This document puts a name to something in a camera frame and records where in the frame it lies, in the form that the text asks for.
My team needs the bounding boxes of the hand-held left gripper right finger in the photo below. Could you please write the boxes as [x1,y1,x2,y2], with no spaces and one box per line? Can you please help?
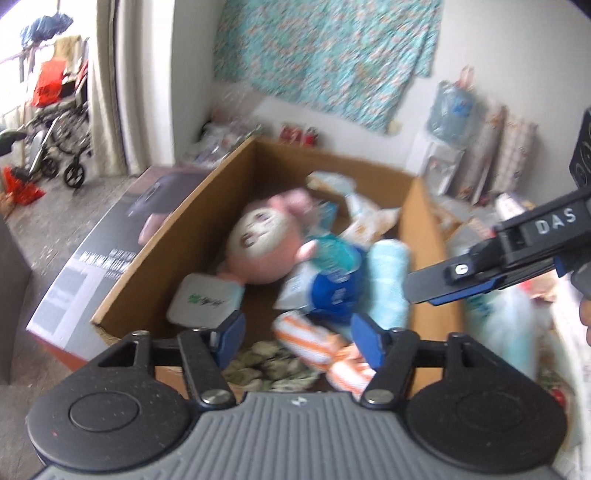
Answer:
[352,313,513,409]

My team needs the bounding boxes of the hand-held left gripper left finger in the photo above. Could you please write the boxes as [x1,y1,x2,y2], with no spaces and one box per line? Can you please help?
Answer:
[83,311,247,409]

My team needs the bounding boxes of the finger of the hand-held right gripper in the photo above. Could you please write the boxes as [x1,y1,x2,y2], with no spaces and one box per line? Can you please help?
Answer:
[405,240,506,306]

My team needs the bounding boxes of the white green packet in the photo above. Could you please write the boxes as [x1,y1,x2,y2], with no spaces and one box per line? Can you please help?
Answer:
[166,273,245,326]

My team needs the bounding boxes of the blue checked towel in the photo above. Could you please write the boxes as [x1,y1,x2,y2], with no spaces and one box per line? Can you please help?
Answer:
[367,240,411,330]

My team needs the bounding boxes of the blue white packet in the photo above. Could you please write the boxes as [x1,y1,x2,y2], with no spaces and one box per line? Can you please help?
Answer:
[277,235,370,324]

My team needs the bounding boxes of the camouflage cloth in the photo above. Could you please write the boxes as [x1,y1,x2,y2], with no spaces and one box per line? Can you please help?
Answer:
[222,342,319,393]

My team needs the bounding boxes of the orange striped cloth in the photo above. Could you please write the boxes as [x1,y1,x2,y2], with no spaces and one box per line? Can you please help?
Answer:
[272,310,384,400]

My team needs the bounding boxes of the pink plush doll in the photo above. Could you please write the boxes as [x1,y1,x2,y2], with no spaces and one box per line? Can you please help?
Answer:
[217,187,324,284]

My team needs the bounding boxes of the white cotton swab packet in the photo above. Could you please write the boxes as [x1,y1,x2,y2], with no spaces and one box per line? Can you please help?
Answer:
[342,191,402,245]

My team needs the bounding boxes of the brown cardboard box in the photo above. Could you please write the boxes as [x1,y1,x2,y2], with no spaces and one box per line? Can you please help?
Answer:
[90,136,465,402]

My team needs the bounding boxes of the person's right hand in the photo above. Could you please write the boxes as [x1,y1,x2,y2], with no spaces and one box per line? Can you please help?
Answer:
[579,295,591,346]

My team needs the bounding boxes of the plaid wallpaper roll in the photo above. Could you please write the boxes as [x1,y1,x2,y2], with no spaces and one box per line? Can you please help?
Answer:
[489,117,539,204]

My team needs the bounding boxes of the floral wallpaper roll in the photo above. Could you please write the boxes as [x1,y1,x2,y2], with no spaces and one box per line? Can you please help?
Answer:
[462,104,506,201]

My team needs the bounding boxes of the white water dispenser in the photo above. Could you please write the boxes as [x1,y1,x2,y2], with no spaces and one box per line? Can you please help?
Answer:
[406,131,465,195]

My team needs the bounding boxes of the black printed carton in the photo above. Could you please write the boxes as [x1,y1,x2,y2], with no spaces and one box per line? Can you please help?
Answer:
[25,166,218,370]

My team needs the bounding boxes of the clear plastic bag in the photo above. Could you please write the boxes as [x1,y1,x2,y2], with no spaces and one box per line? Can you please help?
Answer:
[182,108,259,167]

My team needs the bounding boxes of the teal floral hanging cloth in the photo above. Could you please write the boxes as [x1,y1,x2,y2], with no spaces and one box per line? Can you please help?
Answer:
[213,0,444,134]

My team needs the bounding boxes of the red floor bag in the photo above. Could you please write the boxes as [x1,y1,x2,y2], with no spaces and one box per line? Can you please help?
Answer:
[2,166,47,206]

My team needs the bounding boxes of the wheelchair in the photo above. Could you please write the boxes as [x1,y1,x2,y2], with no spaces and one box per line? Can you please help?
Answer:
[21,60,93,188]

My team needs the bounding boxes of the yellow hanging towel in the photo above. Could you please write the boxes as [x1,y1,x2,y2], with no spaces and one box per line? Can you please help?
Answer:
[51,36,84,75]

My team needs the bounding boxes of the blue hanging clothes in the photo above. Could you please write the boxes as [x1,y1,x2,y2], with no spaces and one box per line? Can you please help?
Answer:
[21,13,75,47]

